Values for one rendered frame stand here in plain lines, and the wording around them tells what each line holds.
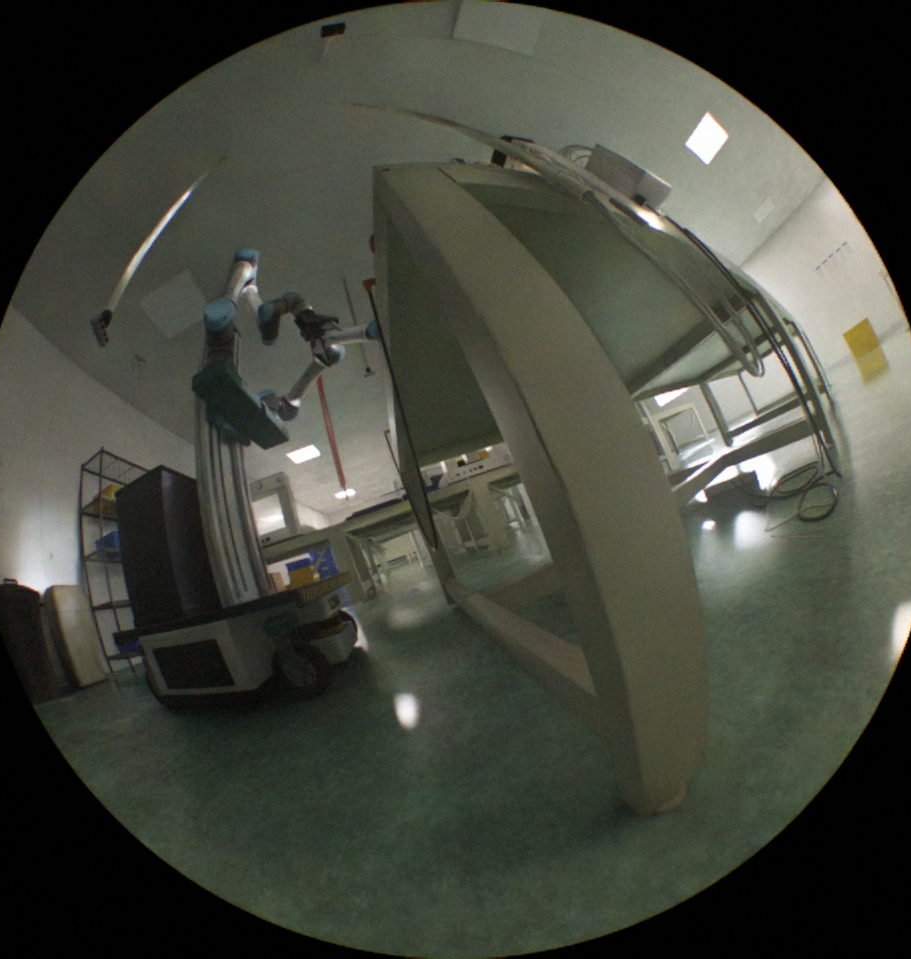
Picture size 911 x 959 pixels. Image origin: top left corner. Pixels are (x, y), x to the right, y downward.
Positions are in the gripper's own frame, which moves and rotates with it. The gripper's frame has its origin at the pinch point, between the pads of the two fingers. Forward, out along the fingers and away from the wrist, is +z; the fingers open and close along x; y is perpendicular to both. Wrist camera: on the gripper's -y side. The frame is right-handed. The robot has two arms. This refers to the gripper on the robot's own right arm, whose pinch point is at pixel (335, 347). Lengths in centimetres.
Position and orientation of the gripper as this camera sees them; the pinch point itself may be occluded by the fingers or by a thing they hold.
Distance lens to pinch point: 113.2
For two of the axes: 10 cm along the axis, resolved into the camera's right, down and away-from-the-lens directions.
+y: -4.8, 5.0, -7.1
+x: 5.9, -4.2, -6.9
